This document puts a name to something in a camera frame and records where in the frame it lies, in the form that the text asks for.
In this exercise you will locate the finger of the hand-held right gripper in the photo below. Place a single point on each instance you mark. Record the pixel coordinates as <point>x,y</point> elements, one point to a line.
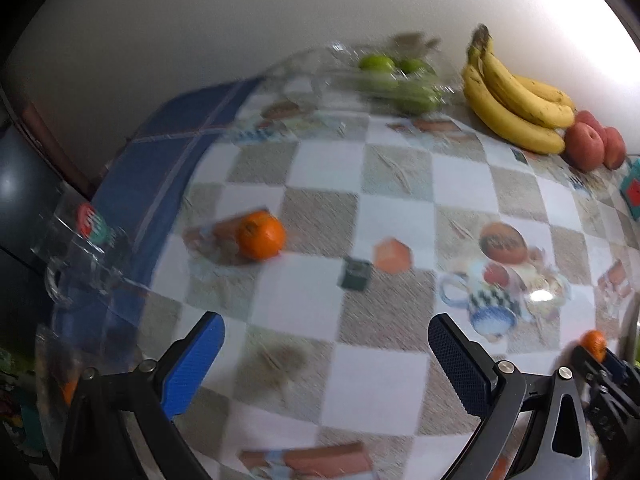
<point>620,370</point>
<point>592,371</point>

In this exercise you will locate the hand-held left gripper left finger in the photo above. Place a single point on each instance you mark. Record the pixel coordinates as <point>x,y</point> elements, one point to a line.
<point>192,365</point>

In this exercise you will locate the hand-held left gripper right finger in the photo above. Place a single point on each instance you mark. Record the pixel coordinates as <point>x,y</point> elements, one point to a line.
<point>457,365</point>

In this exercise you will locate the small orange mandarin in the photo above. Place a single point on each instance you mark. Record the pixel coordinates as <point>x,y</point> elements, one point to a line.
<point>260,235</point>

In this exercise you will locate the clear plastic container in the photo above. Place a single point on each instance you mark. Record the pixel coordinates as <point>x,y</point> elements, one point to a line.
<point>70,390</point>

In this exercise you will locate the clear glass mug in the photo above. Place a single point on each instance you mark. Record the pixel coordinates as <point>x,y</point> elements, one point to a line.
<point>90,225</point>

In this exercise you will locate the teal plastic box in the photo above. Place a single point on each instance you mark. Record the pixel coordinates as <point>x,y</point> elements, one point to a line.
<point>632,190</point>

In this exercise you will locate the red apple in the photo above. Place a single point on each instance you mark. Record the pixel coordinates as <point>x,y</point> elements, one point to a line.
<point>589,118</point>
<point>614,147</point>
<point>582,145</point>

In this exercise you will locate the checkered printed tablecloth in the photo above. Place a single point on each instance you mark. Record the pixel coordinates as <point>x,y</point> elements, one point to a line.
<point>325,180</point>

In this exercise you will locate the dark grey round object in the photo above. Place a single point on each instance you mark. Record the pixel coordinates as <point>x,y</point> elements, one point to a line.
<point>30,185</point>

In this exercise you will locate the bunch of yellow bananas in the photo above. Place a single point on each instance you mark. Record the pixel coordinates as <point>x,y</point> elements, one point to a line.
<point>515,125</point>

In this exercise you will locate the green bagged fruit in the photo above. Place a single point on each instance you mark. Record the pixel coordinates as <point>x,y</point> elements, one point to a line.
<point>376,64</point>
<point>415,97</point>
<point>411,66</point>

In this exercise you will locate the clear plastic bag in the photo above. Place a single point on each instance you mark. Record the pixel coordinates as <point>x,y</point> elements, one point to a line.
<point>320,70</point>

